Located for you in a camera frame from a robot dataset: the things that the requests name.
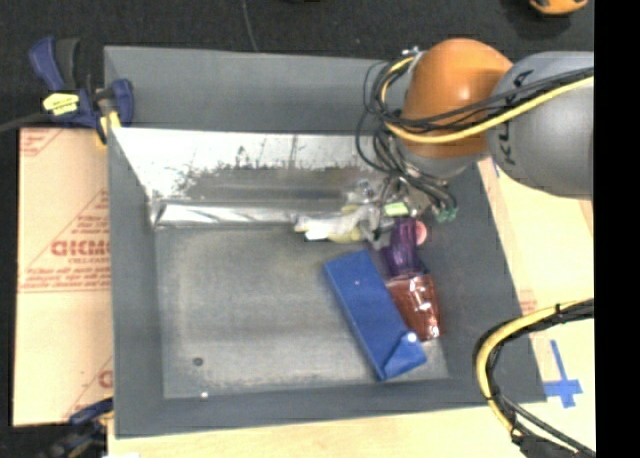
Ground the brown cardboard board red print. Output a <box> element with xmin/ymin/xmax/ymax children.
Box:
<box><xmin>11</xmin><ymin>125</ymin><xmax>550</xmax><ymax>428</ymax></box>

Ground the pale yellow lump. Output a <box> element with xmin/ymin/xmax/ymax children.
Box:
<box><xmin>327</xmin><ymin>227</ymin><xmax>368</xmax><ymax>244</ymax></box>

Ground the purple clear spray bottle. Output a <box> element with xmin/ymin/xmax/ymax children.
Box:
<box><xmin>380</xmin><ymin>217</ymin><xmax>430</xmax><ymax>278</ymax></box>

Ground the blue flat box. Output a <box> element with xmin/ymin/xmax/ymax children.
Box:
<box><xmin>321</xmin><ymin>248</ymin><xmax>428</xmax><ymax>383</ymax></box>

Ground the grey metal bin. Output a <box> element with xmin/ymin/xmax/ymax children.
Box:
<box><xmin>102</xmin><ymin>44</ymin><xmax>547</xmax><ymax>438</ymax></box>

